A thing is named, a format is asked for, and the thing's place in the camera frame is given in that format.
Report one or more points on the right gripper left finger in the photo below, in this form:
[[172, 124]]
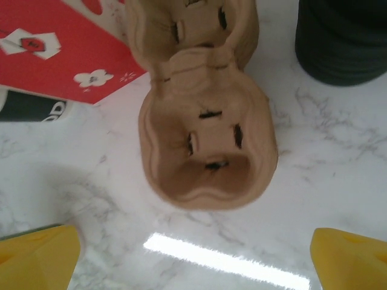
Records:
[[36, 259]]

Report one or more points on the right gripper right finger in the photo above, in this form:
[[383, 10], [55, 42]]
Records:
[[353, 262]]

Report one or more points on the brown pulp cup carrier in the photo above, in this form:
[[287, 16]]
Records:
[[214, 136], [267, 151]]

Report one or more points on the red paper gift bag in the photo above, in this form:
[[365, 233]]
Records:
[[60, 60]]

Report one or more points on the stack of paper cups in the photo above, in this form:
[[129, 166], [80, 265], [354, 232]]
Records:
[[30, 105]]

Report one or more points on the stack of black lids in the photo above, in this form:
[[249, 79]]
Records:
[[341, 45]]

